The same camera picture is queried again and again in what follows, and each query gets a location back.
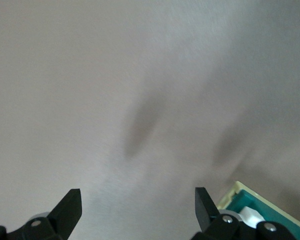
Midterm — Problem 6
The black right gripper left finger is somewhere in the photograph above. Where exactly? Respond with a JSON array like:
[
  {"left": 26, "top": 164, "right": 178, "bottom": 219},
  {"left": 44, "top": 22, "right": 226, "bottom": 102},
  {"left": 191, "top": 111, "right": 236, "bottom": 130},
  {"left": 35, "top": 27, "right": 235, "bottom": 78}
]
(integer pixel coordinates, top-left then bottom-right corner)
[{"left": 0, "top": 188, "right": 83, "bottom": 240}]

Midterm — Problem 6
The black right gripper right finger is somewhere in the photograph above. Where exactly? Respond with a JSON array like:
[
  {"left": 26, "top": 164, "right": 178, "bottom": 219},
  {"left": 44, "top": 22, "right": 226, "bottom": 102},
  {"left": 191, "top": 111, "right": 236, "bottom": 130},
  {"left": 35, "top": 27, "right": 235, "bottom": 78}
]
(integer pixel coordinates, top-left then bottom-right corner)
[{"left": 189, "top": 186, "right": 300, "bottom": 240}]

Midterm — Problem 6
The green rectangular connector block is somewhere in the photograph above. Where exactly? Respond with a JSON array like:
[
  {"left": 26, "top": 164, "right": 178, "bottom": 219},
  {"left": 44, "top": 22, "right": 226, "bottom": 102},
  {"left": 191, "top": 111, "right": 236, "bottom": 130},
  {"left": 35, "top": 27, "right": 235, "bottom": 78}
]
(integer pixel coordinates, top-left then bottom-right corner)
[{"left": 216, "top": 180, "right": 300, "bottom": 240}]

